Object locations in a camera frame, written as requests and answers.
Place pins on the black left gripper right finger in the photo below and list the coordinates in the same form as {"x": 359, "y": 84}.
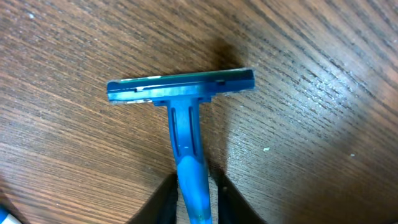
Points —
{"x": 232, "y": 206}

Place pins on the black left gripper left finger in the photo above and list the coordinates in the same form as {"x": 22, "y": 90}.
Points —
{"x": 161, "y": 208}

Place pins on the blue white toothbrush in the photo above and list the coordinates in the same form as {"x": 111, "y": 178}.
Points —
{"x": 7, "y": 218}

